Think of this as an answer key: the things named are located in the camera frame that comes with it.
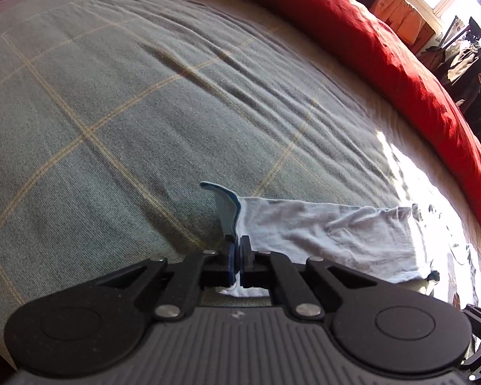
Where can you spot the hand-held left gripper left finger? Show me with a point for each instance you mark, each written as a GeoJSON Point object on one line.
{"type": "Point", "coordinates": [229, 264]}

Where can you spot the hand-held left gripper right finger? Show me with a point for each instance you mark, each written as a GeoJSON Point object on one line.
{"type": "Point", "coordinates": [246, 264]}

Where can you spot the light blue cartoon-print shirt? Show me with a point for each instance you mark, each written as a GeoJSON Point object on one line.
{"type": "Point", "coordinates": [324, 236]}

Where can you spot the grey-green plaid bed sheet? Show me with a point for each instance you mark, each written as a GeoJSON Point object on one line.
{"type": "Point", "coordinates": [104, 108]}

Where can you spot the black hanging jackets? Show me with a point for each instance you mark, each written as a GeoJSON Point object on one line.
{"type": "Point", "coordinates": [465, 76]}

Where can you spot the red quilt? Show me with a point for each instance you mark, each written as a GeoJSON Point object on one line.
{"type": "Point", "coordinates": [384, 48]}

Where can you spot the orange cloth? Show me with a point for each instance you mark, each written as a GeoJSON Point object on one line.
{"type": "Point", "coordinates": [401, 12]}

